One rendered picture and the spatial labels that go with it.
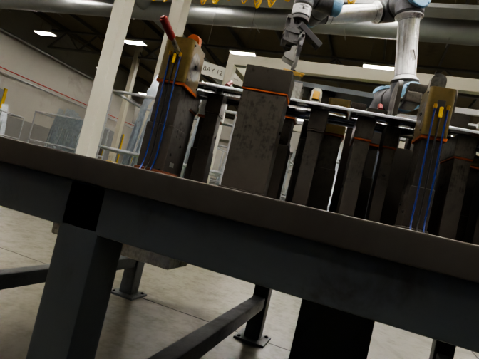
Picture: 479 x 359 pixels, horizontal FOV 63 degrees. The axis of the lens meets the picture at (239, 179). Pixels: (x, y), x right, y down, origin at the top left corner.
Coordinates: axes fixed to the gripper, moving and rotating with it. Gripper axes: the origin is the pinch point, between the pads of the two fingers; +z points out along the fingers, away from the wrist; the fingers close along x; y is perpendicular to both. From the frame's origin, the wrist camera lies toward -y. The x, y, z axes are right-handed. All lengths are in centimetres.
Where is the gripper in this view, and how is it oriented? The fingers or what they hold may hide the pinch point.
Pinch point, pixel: (294, 68)
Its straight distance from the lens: 160.0
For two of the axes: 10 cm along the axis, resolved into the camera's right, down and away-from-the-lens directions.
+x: 0.7, -0.3, -10.0
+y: -9.7, -2.3, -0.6
